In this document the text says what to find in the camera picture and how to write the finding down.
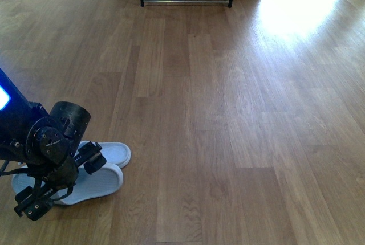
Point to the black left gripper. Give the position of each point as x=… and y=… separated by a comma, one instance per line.
x=51, y=186

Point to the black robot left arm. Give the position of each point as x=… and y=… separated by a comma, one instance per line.
x=45, y=146

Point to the light blue slipper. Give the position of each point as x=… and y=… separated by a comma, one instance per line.
x=114, y=152
x=103, y=182

